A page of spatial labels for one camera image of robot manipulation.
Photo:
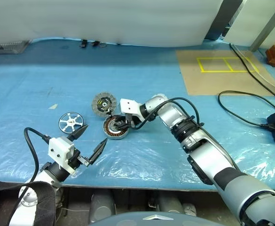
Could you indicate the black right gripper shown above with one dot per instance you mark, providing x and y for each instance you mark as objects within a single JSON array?
[{"x": 133, "y": 121}]

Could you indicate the grey aluminium frame post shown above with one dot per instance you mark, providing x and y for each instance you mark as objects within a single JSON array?
[{"x": 266, "y": 28}]

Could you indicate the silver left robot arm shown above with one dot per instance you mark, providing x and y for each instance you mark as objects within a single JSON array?
[{"x": 57, "y": 173}]

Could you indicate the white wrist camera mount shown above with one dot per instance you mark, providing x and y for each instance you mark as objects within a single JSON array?
[
  {"x": 128, "y": 106},
  {"x": 58, "y": 149}
]

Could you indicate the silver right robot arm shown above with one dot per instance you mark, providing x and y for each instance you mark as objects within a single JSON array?
[{"x": 210, "y": 153}]

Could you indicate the grey ribbed metal part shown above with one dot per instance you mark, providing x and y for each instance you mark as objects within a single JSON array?
[{"x": 8, "y": 47}]

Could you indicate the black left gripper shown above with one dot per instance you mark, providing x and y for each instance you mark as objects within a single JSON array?
[{"x": 73, "y": 160}]

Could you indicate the blue table cover sheet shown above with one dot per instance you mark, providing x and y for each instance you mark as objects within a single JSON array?
[{"x": 57, "y": 82}]

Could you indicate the small tape scrap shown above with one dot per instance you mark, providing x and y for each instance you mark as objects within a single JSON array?
[{"x": 53, "y": 106}]

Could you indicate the silver round motor lid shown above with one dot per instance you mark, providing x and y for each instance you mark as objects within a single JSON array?
[{"x": 103, "y": 103}]

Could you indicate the small black clip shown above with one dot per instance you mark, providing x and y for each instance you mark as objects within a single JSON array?
[
  {"x": 95, "y": 43},
  {"x": 83, "y": 43}
]

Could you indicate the grey rounded cylinder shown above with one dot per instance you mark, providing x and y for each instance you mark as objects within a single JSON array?
[
  {"x": 102, "y": 204},
  {"x": 170, "y": 203}
]

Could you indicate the white panel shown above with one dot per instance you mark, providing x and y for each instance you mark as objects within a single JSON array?
[{"x": 247, "y": 18}]

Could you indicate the motor housing with copper windings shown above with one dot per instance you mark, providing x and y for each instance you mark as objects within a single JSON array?
[{"x": 109, "y": 129}]

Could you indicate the brown cardboard sheet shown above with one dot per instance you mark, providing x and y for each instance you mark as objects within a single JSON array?
[{"x": 198, "y": 82}]

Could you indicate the silver spoked rotor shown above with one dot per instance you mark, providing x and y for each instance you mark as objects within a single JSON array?
[{"x": 70, "y": 123}]

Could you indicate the grey rounded torso shell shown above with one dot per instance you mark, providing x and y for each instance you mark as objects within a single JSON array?
[{"x": 165, "y": 220}]

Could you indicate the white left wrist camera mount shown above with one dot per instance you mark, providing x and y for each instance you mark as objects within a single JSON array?
[{"x": 58, "y": 149}]

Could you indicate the white foam sheet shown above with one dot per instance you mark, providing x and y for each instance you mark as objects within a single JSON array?
[{"x": 104, "y": 18}]

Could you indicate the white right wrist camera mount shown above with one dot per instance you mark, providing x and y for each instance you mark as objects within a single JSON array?
[{"x": 128, "y": 106}]

